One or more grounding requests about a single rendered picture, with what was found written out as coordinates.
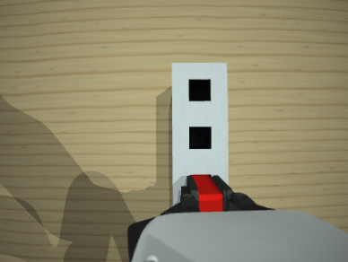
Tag light grey block with square holes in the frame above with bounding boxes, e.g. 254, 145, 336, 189
172, 63, 228, 206

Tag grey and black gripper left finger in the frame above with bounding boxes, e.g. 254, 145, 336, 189
127, 176, 200, 262

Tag red square pin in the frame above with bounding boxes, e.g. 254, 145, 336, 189
189, 174, 223, 212

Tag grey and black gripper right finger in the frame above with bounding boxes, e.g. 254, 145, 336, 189
212, 175, 274, 212

